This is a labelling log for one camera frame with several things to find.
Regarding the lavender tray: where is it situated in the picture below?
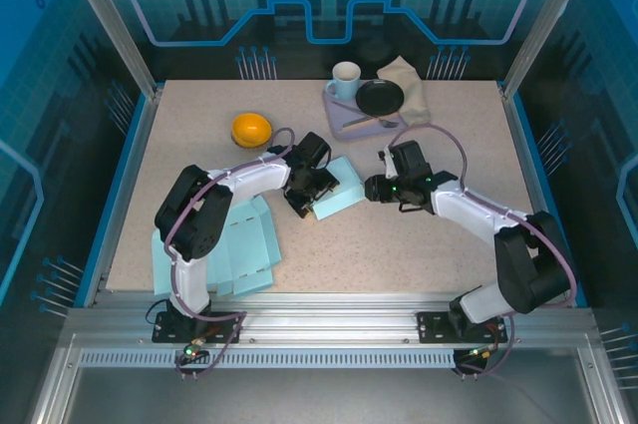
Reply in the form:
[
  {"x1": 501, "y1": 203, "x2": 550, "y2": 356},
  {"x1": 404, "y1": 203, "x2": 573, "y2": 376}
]
[{"x1": 321, "y1": 78, "x2": 415, "y2": 141}]

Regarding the metal fork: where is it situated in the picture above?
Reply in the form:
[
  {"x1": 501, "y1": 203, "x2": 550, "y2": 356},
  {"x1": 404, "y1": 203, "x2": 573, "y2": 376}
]
[{"x1": 330, "y1": 100, "x2": 400, "y2": 128}]

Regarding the orange patterned bowl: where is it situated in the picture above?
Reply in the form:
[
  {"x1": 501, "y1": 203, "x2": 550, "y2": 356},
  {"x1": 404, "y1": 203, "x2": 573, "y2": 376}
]
[{"x1": 229, "y1": 113, "x2": 274, "y2": 152}]

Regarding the light blue mug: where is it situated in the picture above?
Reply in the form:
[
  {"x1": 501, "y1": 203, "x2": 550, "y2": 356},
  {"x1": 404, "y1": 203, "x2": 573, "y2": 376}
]
[{"x1": 324, "y1": 61, "x2": 363, "y2": 100}]

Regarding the black plate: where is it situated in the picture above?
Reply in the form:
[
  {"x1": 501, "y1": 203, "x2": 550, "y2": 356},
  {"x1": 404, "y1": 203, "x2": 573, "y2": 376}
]
[{"x1": 355, "y1": 79, "x2": 406, "y2": 116}]

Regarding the beige cloth napkin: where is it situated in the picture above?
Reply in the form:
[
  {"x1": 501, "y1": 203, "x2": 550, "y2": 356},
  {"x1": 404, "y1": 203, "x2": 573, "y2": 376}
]
[{"x1": 376, "y1": 55, "x2": 433, "y2": 126}]

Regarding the small adapter with green light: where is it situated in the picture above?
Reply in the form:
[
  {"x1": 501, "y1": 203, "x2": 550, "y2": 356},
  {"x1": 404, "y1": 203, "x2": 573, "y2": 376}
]
[
  {"x1": 181, "y1": 338, "x2": 209, "y2": 360},
  {"x1": 466, "y1": 343, "x2": 499, "y2": 363}
]

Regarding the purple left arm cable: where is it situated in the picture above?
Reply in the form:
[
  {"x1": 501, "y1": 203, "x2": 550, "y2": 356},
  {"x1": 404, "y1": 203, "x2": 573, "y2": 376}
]
[{"x1": 163, "y1": 127, "x2": 298, "y2": 381}]

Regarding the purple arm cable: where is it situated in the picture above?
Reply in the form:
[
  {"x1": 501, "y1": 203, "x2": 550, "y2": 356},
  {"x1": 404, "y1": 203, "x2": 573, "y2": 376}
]
[
  {"x1": 163, "y1": 127, "x2": 298, "y2": 381},
  {"x1": 391, "y1": 123, "x2": 579, "y2": 380}
]

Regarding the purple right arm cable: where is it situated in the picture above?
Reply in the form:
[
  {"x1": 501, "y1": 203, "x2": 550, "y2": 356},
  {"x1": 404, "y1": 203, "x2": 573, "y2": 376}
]
[{"x1": 391, "y1": 123, "x2": 579, "y2": 380}]

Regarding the aluminium side rail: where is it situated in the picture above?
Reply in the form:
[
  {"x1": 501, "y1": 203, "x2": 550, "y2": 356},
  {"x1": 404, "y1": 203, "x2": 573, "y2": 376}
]
[
  {"x1": 499, "y1": 87, "x2": 572, "y2": 308},
  {"x1": 82, "y1": 87, "x2": 165, "y2": 308}
]

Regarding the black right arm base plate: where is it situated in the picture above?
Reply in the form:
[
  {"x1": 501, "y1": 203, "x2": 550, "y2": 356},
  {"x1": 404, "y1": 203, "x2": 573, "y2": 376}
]
[{"x1": 416, "y1": 310, "x2": 505, "y2": 345}]

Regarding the aluminium front rail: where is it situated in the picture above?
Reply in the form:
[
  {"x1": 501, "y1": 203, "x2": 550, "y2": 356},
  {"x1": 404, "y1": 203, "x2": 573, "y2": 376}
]
[{"x1": 63, "y1": 292, "x2": 598, "y2": 348}]

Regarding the slotted cable duct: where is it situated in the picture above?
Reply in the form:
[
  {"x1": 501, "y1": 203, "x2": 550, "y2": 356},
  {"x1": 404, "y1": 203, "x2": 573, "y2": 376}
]
[{"x1": 78, "y1": 349, "x2": 459, "y2": 370}]

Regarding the aluminium frame post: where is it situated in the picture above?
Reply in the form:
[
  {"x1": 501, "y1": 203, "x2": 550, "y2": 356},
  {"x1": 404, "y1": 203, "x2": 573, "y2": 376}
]
[
  {"x1": 499, "y1": 0, "x2": 601, "y2": 100},
  {"x1": 55, "y1": 0, "x2": 164, "y2": 100}
]

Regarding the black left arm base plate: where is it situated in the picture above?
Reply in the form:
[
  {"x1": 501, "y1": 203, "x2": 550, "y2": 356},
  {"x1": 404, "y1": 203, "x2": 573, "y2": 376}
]
[{"x1": 151, "y1": 310, "x2": 245, "y2": 345}]

